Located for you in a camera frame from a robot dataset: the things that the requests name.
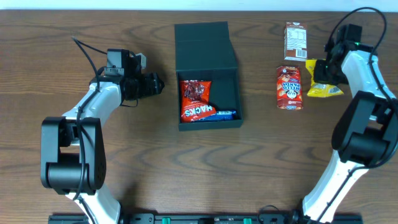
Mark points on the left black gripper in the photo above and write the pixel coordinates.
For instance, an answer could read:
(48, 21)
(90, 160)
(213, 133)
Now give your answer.
(148, 84)

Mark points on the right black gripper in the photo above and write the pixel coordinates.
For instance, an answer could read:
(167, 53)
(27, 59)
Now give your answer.
(321, 72)

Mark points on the yellow snack bag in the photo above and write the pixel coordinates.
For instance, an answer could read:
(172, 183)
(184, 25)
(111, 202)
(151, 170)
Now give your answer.
(319, 90)

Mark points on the red Hacks candy bag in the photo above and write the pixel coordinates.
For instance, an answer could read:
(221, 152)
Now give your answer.
(195, 95)

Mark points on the Hello Panda biscuit box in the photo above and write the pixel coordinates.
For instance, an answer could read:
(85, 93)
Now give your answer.
(289, 88)

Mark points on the black gift box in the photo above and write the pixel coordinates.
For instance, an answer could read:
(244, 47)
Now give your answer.
(204, 52)

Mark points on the brown drink carton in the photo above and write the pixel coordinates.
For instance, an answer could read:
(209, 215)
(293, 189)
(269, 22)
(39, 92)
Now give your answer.
(295, 41)

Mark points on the blue cookie packet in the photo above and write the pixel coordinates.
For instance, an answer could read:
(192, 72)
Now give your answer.
(219, 116)

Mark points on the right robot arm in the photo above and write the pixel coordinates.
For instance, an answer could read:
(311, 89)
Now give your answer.
(365, 136)

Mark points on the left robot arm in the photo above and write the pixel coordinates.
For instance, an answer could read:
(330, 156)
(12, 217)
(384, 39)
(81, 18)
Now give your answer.
(73, 161)

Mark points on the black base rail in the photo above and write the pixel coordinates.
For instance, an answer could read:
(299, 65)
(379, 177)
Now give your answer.
(149, 218)

